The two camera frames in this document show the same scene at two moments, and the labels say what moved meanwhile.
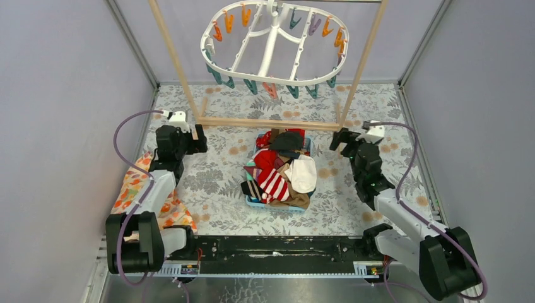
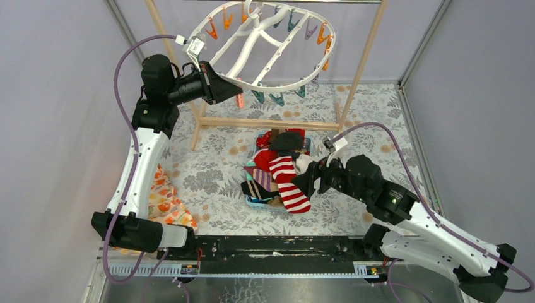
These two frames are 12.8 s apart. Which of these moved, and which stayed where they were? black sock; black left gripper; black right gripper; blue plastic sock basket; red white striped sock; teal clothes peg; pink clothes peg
Moved: black left gripper; red white striped sock; black right gripper; pink clothes peg; teal clothes peg
Stayed: blue plastic sock basket; black sock
